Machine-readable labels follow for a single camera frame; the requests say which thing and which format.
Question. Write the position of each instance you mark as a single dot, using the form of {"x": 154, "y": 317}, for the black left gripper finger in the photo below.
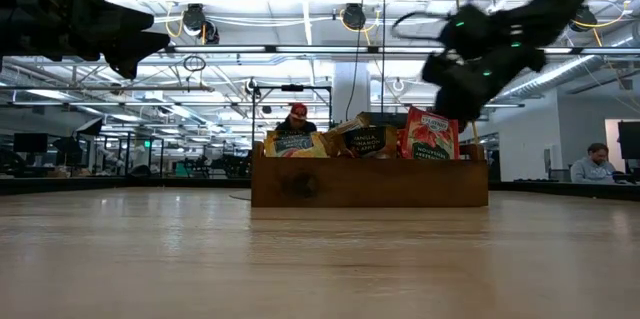
{"x": 137, "y": 51}
{"x": 132, "y": 19}

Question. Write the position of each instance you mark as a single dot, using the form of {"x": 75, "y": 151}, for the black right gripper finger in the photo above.
{"x": 467, "y": 119}

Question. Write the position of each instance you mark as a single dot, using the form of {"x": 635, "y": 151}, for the beige tea packet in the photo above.
{"x": 370, "y": 141}
{"x": 345, "y": 129}

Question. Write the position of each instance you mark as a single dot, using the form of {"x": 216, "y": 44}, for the orange mango tea packet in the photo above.
{"x": 295, "y": 145}

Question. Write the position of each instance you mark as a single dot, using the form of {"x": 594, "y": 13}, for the silver ventilation duct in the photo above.
{"x": 550, "y": 76}

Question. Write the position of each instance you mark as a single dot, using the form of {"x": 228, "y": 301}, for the red tea packet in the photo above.
{"x": 430, "y": 136}

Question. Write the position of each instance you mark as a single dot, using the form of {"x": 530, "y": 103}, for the long ceiling light bar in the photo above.
{"x": 300, "y": 49}

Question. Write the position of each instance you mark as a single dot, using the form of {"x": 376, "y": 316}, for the black office chair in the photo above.
{"x": 559, "y": 175}

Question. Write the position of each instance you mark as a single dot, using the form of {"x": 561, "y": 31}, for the black mesh computer case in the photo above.
{"x": 390, "y": 119}

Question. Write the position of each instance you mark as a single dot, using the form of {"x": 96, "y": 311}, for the black monitor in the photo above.
{"x": 629, "y": 139}
{"x": 30, "y": 142}

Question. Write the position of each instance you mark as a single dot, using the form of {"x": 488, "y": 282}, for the wooden three-compartment tray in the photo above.
{"x": 370, "y": 184}

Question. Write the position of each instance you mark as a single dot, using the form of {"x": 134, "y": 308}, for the person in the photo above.
{"x": 595, "y": 166}
{"x": 298, "y": 121}

